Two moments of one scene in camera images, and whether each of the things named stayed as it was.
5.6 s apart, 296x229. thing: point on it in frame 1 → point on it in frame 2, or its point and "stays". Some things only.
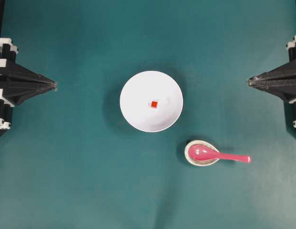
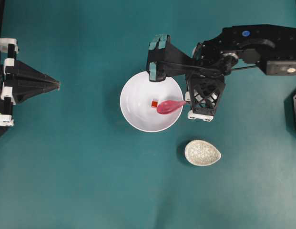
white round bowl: (140, 90) stays
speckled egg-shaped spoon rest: (198, 162) stays
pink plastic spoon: (203, 152) → (168, 106)
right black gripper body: (289, 74) → (210, 60)
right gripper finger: (290, 71) → (164, 59)
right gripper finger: (287, 90) → (203, 92)
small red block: (154, 104) stays
